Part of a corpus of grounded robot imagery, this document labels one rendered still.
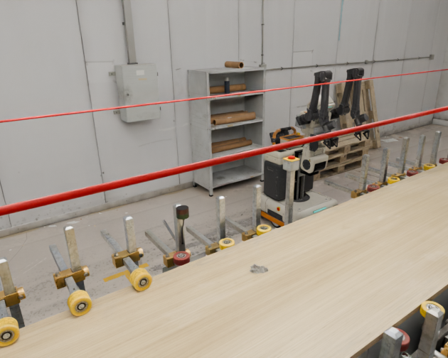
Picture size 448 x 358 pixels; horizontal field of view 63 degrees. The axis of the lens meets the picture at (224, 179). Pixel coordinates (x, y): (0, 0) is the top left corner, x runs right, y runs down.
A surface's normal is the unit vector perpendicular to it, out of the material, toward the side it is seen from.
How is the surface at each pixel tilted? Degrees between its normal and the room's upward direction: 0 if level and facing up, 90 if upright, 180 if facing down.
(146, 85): 90
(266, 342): 0
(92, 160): 90
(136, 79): 90
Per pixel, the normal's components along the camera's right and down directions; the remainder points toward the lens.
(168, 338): -0.02, -0.93
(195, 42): 0.57, 0.28
